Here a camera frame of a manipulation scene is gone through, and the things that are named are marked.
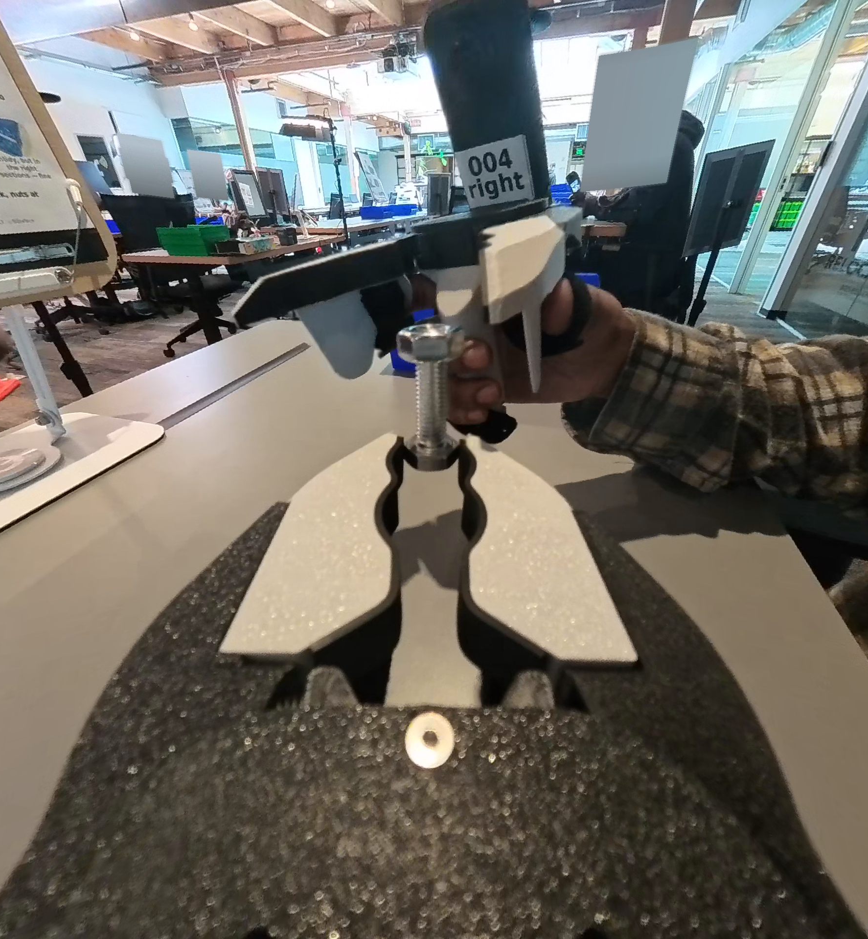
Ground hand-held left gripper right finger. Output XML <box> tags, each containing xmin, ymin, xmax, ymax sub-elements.
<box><xmin>460</xmin><ymin>436</ymin><xmax>640</xmax><ymax>669</ymax></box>

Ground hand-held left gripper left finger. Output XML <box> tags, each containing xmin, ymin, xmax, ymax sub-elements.
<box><xmin>217</xmin><ymin>431</ymin><xmax>402</xmax><ymax>665</ymax></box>

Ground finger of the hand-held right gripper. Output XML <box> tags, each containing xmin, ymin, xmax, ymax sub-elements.
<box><xmin>434</xmin><ymin>217</ymin><xmax>569</xmax><ymax>394</ymax></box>
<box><xmin>232</xmin><ymin>235</ymin><xmax>420</xmax><ymax>329</ymax></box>

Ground blue parts bin with divider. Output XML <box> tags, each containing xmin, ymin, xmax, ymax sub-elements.
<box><xmin>388</xmin><ymin>271</ymin><xmax>602</xmax><ymax>373</ymax></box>

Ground silver hex nut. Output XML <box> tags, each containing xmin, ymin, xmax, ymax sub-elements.
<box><xmin>396</xmin><ymin>323</ymin><xmax>466</xmax><ymax>362</ymax></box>

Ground silver hex bolt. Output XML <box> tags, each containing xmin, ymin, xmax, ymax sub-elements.
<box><xmin>405</xmin><ymin>356</ymin><xmax>459</xmax><ymax>472</ymax></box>

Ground person's right forearm plaid sleeve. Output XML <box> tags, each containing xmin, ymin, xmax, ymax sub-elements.
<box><xmin>562</xmin><ymin>308</ymin><xmax>868</xmax><ymax>529</ymax></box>

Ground person's right hand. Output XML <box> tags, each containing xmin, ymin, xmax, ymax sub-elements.
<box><xmin>441</xmin><ymin>275</ymin><xmax>638</xmax><ymax>430</ymax></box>

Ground black computer monitor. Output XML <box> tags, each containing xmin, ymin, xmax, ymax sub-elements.
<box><xmin>256</xmin><ymin>167</ymin><xmax>292</xmax><ymax>221</ymax></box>

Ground monitor showing white page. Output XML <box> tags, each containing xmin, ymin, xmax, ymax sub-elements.
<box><xmin>228</xmin><ymin>169</ymin><xmax>268</xmax><ymax>219</ymax></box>

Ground green plastic bins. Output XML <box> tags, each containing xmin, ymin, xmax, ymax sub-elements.
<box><xmin>157</xmin><ymin>224</ymin><xmax>229</xmax><ymax>255</ymax></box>

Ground wooden desk with black legs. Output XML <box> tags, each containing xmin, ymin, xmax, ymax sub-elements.
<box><xmin>122</xmin><ymin>235</ymin><xmax>347</xmax><ymax>338</ymax></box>

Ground black tripod light stand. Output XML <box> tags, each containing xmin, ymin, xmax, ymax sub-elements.
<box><xmin>280</xmin><ymin>113</ymin><xmax>354</xmax><ymax>221</ymax></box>

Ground white document stand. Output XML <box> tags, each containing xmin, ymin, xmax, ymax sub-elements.
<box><xmin>0</xmin><ymin>0</ymin><xmax>165</xmax><ymax>547</ymax></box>

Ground printed instruction sheet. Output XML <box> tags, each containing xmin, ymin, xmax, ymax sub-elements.
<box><xmin>0</xmin><ymin>15</ymin><xmax>75</xmax><ymax>236</ymax></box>

